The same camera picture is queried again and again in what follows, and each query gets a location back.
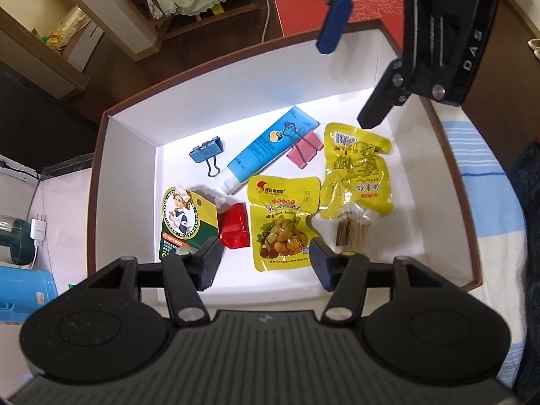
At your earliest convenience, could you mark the green lip salve card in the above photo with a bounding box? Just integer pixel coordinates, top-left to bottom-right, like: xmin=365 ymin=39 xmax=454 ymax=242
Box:
xmin=158 ymin=186 xmax=219 ymax=260

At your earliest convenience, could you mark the red snack packet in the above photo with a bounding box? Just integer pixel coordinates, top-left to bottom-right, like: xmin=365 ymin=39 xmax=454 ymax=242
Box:
xmin=218 ymin=203 xmax=251 ymax=250

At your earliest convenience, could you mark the yellow foil snack pouch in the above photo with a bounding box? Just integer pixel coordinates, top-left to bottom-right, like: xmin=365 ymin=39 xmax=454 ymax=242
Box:
xmin=319 ymin=123 xmax=394 ymax=219

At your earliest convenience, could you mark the yellow chestnut snack pouch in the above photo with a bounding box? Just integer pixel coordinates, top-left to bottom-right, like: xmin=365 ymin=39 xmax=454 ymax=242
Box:
xmin=247 ymin=175 xmax=320 ymax=272

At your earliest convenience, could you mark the blue cream tube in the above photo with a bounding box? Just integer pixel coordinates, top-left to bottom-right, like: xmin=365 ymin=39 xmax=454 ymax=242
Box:
xmin=215 ymin=106 xmax=319 ymax=195

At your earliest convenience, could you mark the pink binder clip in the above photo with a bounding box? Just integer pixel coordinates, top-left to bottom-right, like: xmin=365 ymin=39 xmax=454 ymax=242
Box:
xmin=287 ymin=131 xmax=324 ymax=169

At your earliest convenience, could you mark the blue binder clip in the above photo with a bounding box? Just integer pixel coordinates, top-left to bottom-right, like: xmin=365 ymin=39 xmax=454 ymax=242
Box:
xmin=189 ymin=136 xmax=223 ymax=178

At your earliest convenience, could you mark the red Motul board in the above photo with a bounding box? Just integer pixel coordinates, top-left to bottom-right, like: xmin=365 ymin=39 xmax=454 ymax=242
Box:
xmin=275 ymin=0 xmax=405 ymax=53

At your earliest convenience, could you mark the brown cardboard box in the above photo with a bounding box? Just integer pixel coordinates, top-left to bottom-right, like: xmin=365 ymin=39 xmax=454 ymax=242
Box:
xmin=86 ymin=20 xmax=484 ymax=306

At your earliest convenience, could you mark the white charger plug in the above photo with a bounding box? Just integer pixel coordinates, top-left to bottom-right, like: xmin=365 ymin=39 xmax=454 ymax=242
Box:
xmin=29 ymin=215 xmax=47 ymax=247

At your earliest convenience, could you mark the plaid tablecloth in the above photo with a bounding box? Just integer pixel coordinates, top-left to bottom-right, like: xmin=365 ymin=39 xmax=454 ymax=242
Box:
xmin=442 ymin=120 xmax=527 ymax=388

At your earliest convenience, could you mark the blue thermos flask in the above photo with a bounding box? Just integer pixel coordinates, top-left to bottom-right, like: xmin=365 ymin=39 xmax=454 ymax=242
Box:
xmin=0 ymin=266 xmax=58 ymax=324

